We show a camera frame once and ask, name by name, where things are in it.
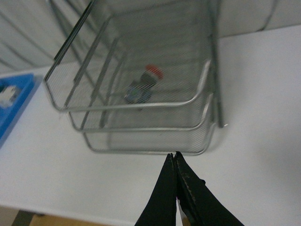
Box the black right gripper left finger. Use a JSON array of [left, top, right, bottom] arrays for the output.
[[135, 153, 177, 226]]

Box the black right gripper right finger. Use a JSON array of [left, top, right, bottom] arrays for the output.
[[174, 152, 243, 226]]

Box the red push button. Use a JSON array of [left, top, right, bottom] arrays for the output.
[[124, 65, 164, 104]]

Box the silver mesh three-tier rack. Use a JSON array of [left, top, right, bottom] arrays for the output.
[[44, 0, 279, 157]]

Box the blue plastic tray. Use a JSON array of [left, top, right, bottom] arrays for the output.
[[0, 73, 43, 146]]

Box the white terminal block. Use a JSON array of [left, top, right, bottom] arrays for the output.
[[0, 86, 21, 108]]

